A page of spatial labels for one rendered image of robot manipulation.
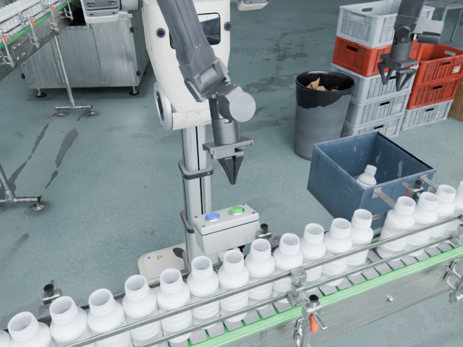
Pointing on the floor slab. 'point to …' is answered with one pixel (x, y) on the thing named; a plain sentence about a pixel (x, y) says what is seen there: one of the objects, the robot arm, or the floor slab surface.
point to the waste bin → (320, 109)
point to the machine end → (91, 55)
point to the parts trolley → (444, 18)
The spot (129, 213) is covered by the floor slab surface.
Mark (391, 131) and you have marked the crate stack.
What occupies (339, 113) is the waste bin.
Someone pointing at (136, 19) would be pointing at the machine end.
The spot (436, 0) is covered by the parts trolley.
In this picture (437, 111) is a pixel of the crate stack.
